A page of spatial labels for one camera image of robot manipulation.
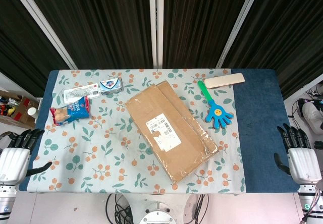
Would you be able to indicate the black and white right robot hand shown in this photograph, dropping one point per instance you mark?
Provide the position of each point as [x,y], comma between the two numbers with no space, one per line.
[304,163]

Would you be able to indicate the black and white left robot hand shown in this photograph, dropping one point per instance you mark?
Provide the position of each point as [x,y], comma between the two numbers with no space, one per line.
[13,163]

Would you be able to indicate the large cardboard box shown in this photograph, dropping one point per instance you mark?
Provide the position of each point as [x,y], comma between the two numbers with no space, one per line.
[164,123]

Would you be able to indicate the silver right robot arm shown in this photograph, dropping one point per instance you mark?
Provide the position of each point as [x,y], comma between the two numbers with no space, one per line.
[311,203]

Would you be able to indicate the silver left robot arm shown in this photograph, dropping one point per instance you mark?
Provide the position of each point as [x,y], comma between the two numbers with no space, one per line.
[6,201]

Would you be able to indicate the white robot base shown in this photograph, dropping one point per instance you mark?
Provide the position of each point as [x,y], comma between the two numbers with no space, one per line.
[157,214]

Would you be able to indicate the open cardboard box with clutter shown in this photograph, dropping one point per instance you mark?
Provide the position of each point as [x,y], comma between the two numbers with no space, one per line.
[17,110]

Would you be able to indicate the white shoe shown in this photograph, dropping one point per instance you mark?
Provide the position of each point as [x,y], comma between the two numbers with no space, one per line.
[311,114]

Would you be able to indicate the white paper cup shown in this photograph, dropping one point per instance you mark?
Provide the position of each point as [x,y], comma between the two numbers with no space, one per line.
[32,111]

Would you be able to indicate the dark blue table cover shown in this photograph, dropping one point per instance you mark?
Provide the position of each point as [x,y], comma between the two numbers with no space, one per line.
[260,108]

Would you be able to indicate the blue red snack bag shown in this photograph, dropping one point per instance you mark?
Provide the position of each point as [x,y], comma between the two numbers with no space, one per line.
[73,110]

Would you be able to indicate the floral fruit print tablecloth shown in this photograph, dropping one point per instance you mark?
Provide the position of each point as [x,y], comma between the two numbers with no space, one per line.
[101,158]

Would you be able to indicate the white toothpaste tube box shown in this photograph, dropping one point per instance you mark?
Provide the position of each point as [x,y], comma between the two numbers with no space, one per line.
[75,92]

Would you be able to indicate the blue green hand clapper toy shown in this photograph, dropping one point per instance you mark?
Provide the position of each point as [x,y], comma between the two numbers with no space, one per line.
[218,113]

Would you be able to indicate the black curtain panel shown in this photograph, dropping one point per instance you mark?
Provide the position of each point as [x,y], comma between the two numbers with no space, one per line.
[101,22]
[202,22]
[285,37]
[22,45]

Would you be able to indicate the white blue soap box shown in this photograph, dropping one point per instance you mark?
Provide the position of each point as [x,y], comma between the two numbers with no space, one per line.
[112,85]

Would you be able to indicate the white frame post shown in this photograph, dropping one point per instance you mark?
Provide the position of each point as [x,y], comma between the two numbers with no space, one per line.
[156,24]
[43,22]
[239,24]

